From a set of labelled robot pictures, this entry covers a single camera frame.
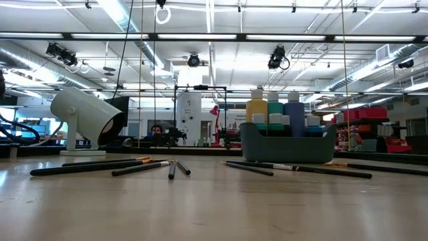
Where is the round black ceiling camera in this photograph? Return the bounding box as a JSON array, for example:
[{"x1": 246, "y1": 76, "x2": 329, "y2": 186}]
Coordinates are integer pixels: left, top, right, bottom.
[{"x1": 187, "y1": 53, "x2": 201, "y2": 68}]

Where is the small turquoise paint bottle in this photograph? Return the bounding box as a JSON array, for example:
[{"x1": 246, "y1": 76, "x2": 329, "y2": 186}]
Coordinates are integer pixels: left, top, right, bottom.
[{"x1": 251, "y1": 112, "x2": 268, "y2": 131}]

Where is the red desk lamp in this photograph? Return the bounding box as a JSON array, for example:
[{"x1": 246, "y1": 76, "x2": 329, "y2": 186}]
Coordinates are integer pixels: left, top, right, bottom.
[{"x1": 209, "y1": 104, "x2": 223, "y2": 147}]

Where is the large periwinkle paint bottle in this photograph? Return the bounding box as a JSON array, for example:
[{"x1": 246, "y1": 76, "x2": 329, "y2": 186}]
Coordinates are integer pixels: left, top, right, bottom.
[{"x1": 283, "y1": 90, "x2": 306, "y2": 138}]

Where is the black monitor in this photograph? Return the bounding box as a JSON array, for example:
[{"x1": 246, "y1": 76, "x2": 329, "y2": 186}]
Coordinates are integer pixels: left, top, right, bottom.
[{"x1": 106, "y1": 96, "x2": 130, "y2": 147}]

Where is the small teal-green paint bottle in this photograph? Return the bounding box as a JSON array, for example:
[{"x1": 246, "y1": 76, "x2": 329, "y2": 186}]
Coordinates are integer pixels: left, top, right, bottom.
[{"x1": 267, "y1": 112, "x2": 285, "y2": 131}]

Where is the grey-teal storage caddy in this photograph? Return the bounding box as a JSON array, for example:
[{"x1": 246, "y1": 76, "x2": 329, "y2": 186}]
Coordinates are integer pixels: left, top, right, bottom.
[{"x1": 239, "y1": 122, "x2": 338, "y2": 165}]

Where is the black paintbrush white label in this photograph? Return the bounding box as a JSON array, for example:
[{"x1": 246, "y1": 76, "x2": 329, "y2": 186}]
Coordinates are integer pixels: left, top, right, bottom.
[{"x1": 225, "y1": 160, "x2": 373, "y2": 179}]

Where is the small black ceiling camera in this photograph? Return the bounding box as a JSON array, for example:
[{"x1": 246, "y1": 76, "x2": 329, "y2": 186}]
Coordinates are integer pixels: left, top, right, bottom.
[{"x1": 397, "y1": 58, "x2": 415, "y2": 70}]

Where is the hanging black cable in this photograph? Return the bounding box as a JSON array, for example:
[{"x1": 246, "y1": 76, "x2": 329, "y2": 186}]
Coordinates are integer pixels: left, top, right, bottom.
[{"x1": 110, "y1": 0, "x2": 134, "y2": 101}]

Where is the silver ventilation duct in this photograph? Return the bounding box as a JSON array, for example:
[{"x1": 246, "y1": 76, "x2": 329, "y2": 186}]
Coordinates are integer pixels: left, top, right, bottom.
[
  {"x1": 0, "y1": 39, "x2": 111, "y2": 100},
  {"x1": 329, "y1": 43, "x2": 428, "y2": 93}
]

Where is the thin black hanging cord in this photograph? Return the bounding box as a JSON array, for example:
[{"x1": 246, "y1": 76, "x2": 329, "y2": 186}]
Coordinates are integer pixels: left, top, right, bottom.
[{"x1": 153, "y1": 0, "x2": 157, "y2": 148}]

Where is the black ceiling camera with cable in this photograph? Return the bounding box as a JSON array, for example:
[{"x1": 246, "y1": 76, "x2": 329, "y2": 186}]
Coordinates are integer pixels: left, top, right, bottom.
[{"x1": 267, "y1": 46, "x2": 291, "y2": 70}]

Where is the black overhead light bar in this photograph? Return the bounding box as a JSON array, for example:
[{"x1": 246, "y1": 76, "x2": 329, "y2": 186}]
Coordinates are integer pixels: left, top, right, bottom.
[{"x1": 0, "y1": 31, "x2": 428, "y2": 43}]

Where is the red storage bin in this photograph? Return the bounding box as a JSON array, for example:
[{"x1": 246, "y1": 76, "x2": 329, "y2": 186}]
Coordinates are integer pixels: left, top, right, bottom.
[
  {"x1": 386, "y1": 143, "x2": 413, "y2": 154},
  {"x1": 357, "y1": 106, "x2": 389, "y2": 121}
]

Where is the white hanging ring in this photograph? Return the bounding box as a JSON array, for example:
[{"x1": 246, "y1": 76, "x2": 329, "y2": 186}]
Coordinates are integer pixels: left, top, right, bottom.
[{"x1": 155, "y1": 6, "x2": 172, "y2": 25}]

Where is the white spot lamp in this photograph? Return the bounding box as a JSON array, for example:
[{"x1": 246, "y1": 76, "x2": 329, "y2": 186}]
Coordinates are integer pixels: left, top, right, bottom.
[{"x1": 49, "y1": 86, "x2": 125, "y2": 157}]

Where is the black background stand frame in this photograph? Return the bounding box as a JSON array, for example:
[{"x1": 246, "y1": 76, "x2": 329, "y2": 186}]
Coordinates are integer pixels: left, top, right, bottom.
[{"x1": 173, "y1": 85, "x2": 228, "y2": 148}]

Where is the large yellow paint bottle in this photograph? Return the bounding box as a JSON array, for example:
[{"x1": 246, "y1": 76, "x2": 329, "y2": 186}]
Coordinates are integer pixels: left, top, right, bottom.
[{"x1": 245, "y1": 87, "x2": 269, "y2": 125}]

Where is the black aluminium rig frame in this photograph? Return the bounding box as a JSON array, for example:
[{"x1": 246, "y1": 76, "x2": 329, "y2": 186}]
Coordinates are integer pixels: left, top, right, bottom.
[{"x1": 0, "y1": 143, "x2": 428, "y2": 165}]

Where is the white cabinet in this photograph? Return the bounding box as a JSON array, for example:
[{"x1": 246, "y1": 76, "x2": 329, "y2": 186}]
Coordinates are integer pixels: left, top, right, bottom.
[{"x1": 176, "y1": 92, "x2": 203, "y2": 147}]

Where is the person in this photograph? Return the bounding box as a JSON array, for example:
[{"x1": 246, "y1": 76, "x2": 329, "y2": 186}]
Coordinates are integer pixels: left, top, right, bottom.
[{"x1": 149, "y1": 124, "x2": 165, "y2": 138}]

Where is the black looped cable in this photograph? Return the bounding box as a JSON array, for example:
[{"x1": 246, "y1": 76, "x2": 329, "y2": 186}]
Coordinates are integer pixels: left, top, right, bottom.
[{"x1": 0, "y1": 112, "x2": 43, "y2": 149}]

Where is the large teal paint bottle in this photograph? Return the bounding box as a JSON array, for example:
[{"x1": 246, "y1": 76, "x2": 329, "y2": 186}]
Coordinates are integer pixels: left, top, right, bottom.
[{"x1": 266, "y1": 90, "x2": 285, "y2": 116}]

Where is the black ceiling camera cluster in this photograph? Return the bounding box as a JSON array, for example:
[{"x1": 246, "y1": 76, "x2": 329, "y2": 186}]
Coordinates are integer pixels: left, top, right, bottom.
[{"x1": 45, "y1": 42, "x2": 78, "y2": 67}]

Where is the small blue paint bottle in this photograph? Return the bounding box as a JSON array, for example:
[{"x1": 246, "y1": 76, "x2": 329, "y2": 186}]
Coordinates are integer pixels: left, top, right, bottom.
[{"x1": 306, "y1": 115, "x2": 324, "y2": 137}]

